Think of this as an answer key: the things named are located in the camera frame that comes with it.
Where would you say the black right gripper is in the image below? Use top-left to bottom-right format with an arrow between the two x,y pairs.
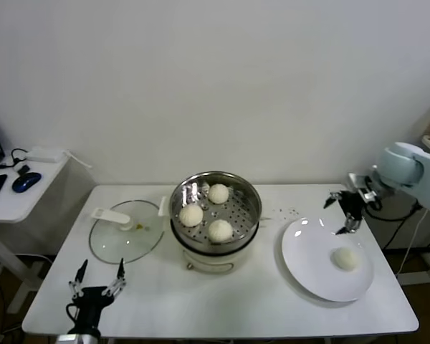
322,191 -> 365,237

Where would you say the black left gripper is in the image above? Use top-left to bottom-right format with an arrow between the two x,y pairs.
68,257 -> 127,335

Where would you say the white steamed baozi bun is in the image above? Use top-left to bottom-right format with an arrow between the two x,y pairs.
178,204 -> 204,228
207,219 -> 234,243
331,246 -> 362,272
208,183 -> 230,204

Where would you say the stainless steel steamer basket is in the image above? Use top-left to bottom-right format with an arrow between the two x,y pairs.
158,171 -> 273,254

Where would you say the white round plate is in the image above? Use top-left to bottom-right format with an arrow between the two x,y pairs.
281,216 -> 376,302

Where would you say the white side table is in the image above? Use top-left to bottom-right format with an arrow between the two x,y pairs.
0,146 -> 72,317

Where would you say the blue computer mouse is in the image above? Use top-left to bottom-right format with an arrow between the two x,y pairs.
11,171 -> 43,194

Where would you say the white adapter box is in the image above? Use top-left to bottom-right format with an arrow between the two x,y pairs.
27,145 -> 64,163

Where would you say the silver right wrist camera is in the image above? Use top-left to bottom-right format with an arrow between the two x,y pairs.
347,172 -> 379,204

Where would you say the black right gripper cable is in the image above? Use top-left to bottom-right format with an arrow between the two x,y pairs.
363,202 -> 422,221

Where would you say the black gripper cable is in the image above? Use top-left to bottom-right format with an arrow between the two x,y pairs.
64,302 -> 80,325
363,202 -> 422,221

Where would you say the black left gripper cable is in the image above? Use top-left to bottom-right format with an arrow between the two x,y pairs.
64,302 -> 80,325

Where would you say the black cable with adapter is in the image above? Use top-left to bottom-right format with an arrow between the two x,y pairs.
383,202 -> 424,251

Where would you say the glass lid with white handle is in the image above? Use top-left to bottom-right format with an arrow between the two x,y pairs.
88,199 -> 166,265

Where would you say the white long cable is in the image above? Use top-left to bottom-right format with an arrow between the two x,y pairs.
396,209 -> 430,276

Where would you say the white short cable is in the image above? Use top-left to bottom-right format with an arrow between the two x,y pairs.
62,150 -> 93,168

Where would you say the black thin cable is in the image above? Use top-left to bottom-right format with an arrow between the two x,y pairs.
0,148 -> 32,169

